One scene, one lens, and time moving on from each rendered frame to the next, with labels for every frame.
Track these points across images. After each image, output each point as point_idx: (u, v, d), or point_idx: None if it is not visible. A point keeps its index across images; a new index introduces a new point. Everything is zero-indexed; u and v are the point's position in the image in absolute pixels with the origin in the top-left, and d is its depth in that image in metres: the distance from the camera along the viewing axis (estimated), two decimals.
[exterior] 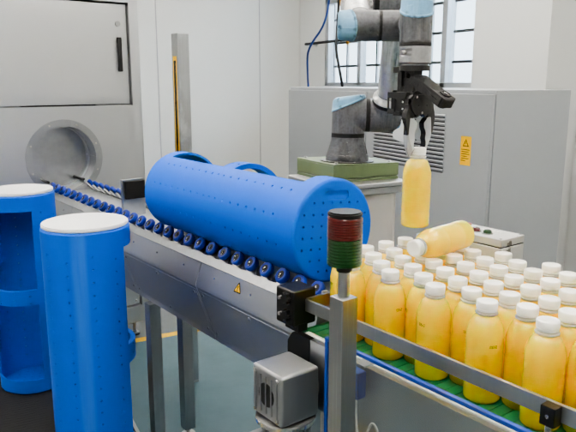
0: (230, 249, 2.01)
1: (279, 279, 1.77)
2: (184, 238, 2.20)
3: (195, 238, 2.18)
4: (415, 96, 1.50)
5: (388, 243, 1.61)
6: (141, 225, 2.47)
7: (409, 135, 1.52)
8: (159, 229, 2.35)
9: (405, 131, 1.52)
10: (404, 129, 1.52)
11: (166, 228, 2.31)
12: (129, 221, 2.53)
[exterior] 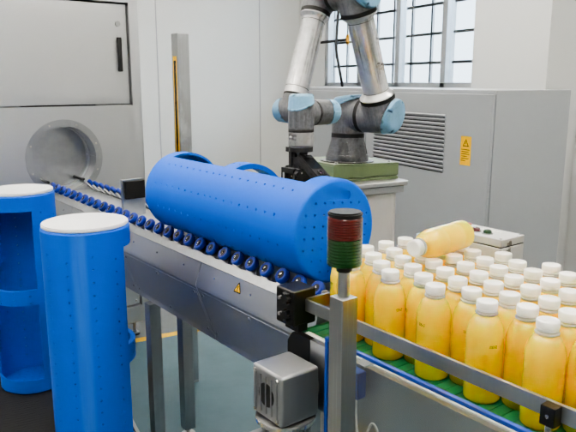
0: (230, 251, 2.01)
1: (278, 279, 1.77)
2: (185, 237, 2.20)
3: (194, 240, 2.18)
4: (300, 172, 1.88)
5: (388, 243, 1.61)
6: (141, 225, 2.47)
7: None
8: (158, 230, 2.35)
9: None
10: None
11: (167, 227, 2.31)
12: (129, 221, 2.53)
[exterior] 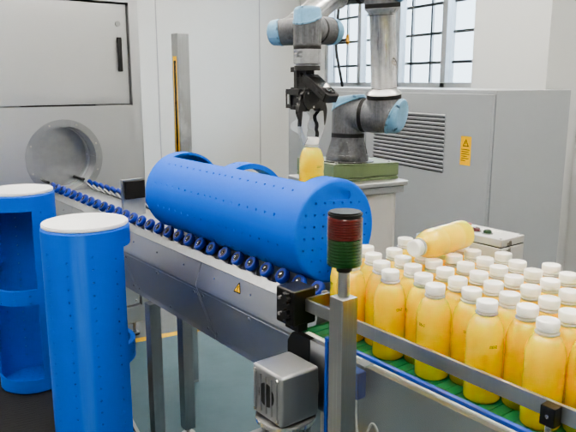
0: (230, 251, 2.01)
1: (278, 279, 1.77)
2: (185, 237, 2.20)
3: (194, 240, 2.18)
4: (306, 93, 1.73)
5: (313, 138, 1.76)
6: (141, 225, 2.47)
7: (302, 126, 1.74)
8: (158, 230, 2.35)
9: (299, 123, 1.74)
10: (297, 121, 1.75)
11: (167, 227, 2.31)
12: (129, 221, 2.53)
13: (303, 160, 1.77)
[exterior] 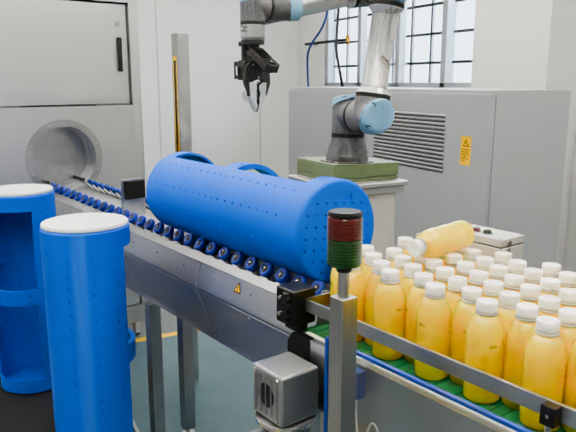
0: (229, 253, 2.00)
1: (277, 279, 1.78)
2: (186, 237, 2.20)
3: (193, 242, 2.18)
4: (251, 63, 1.91)
5: None
6: (141, 225, 2.47)
7: (250, 95, 1.93)
8: (157, 231, 2.35)
9: (248, 93, 1.93)
10: (246, 91, 1.93)
11: (168, 227, 2.31)
12: (129, 221, 2.53)
13: None
